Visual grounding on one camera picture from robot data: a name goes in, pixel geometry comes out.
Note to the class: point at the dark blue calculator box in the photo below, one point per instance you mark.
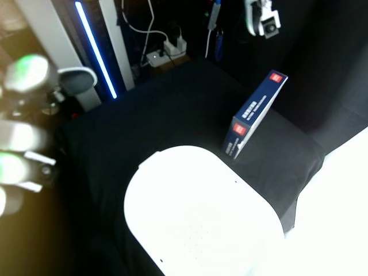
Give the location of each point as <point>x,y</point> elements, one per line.
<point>253,115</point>

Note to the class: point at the black table cloth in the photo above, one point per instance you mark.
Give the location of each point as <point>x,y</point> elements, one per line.
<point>172,115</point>

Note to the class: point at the white power strip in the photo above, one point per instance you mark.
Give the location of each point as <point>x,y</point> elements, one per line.
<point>155,59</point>

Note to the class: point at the white plug adapter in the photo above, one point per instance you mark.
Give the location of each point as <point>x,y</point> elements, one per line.
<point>175,46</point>

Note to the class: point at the blue hanging tool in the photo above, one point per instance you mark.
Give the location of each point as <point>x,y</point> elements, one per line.
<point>219,46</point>

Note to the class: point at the blue LED light strip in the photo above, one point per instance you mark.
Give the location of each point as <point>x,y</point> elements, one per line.
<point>95,49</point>

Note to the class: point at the black backdrop curtain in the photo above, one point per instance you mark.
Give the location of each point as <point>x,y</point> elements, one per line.
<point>330,72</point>

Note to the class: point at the white upright post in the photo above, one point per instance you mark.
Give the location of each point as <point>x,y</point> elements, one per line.
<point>118,51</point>
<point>57,37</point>

